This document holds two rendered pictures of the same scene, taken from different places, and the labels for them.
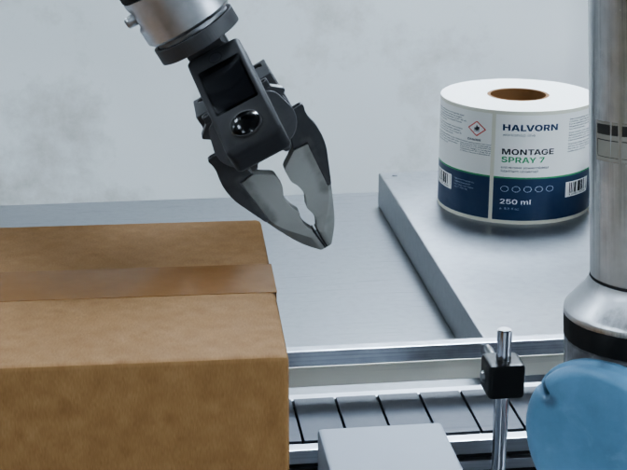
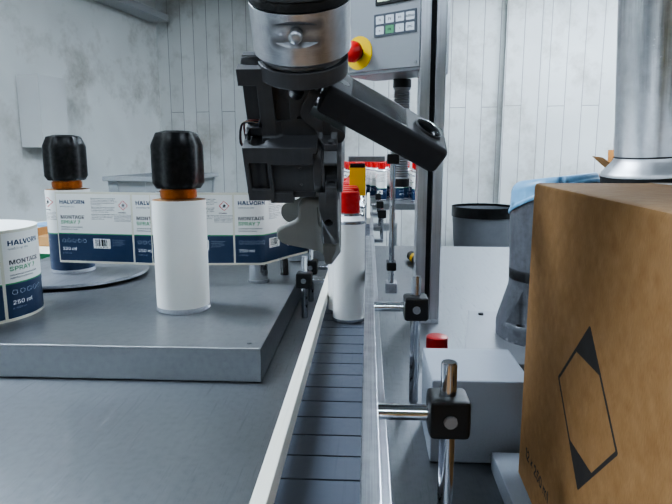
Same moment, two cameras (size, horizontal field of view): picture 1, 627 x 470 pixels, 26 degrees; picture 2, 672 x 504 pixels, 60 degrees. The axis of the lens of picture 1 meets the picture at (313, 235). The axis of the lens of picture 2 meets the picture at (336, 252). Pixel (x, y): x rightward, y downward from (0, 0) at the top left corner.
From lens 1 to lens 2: 115 cm
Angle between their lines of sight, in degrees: 77
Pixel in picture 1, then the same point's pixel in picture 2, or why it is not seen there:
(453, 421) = (355, 369)
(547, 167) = (35, 268)
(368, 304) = (31, 401)
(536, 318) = (206, 332)
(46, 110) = not seen: outside the picture
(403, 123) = not seen: outside the picture
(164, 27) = (344, 42)
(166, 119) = not seen: outside the picture
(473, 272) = (102, 337)
